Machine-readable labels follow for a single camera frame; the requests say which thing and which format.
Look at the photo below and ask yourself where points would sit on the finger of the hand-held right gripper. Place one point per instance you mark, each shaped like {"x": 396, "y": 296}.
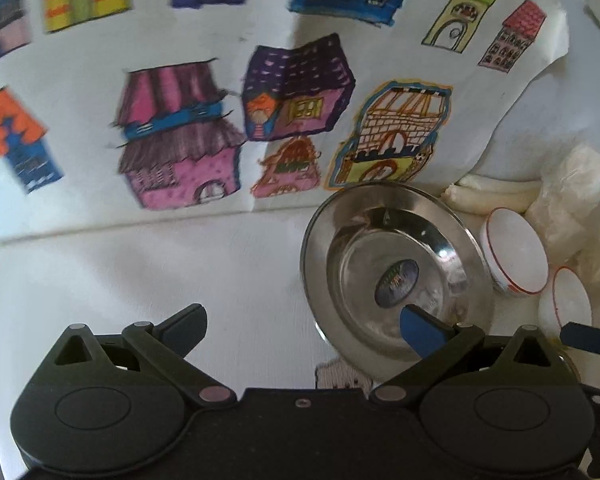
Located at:
{"x": 595, "y": 340}

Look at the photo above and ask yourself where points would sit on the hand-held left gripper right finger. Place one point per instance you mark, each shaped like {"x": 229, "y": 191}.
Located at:
{"x": 420, "y": 334}

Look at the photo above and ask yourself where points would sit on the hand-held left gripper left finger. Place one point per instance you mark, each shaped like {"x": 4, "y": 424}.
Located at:
{"x": 186, "y": 321}

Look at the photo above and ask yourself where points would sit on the white bowl with red rim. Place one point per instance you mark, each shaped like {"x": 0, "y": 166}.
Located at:
{"x": 517, "y": 245}
{"x": 570, "y": 300}

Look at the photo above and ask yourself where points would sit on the stainless steel plate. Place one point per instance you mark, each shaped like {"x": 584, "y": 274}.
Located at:
{"x": 360, "y": 260}

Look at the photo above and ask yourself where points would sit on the white printed tablecloth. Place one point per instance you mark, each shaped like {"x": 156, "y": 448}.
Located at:
{"x": 155, "y": 270}

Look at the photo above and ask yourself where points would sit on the plastic bag of white rolls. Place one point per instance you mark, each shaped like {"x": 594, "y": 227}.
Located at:
{"x": 575, "y": 195}

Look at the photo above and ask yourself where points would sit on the white stick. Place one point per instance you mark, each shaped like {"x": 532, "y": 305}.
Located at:
{"x": 485, "y": 200}
{"x": 500, "y": 184}

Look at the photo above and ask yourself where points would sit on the colourful houses drawing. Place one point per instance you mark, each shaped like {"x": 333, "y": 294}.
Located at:
{"x": 105, "y": 60}

